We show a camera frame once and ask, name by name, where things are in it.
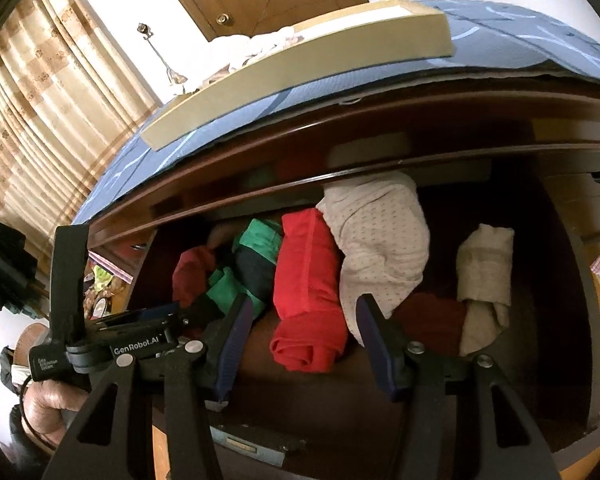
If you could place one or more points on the white dotted underwear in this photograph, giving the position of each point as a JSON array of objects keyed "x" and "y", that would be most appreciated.
[{"x": 379, "y": 226}]

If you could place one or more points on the small red underwear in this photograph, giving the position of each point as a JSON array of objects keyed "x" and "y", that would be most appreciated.
[{"x": 189, "y": 279}]

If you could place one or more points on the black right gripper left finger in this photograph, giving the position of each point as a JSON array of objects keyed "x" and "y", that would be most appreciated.
[{"x": 225, "y": 346}]

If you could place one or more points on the dark wooden drawer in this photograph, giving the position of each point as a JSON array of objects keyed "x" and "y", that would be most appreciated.
[{"x": 342, "y": 426}]

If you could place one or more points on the dark red underwear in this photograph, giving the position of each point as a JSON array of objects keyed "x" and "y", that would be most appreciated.
[{"x": 435, "y": 322}]

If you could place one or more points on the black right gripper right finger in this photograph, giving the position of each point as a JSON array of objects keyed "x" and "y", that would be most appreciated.
[{"x": 385, "y": 347}]

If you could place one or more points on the person's left hand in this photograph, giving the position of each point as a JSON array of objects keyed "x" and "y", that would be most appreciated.
[{"x": 46, "y": 405}]

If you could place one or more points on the beige underwear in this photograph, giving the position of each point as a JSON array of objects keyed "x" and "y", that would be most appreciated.
[{"x": 484, "y": 270}]

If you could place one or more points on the cream flat box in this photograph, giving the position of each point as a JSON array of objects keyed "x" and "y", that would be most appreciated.
[{"x": 369, "y": 34}]

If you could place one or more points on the green and navy underwear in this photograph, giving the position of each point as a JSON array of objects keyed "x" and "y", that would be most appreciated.
[{"x": 250, "y": 268}]

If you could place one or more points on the dark hanging clothes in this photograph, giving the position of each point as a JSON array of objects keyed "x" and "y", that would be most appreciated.
[{"x": 20, "y": 290}]

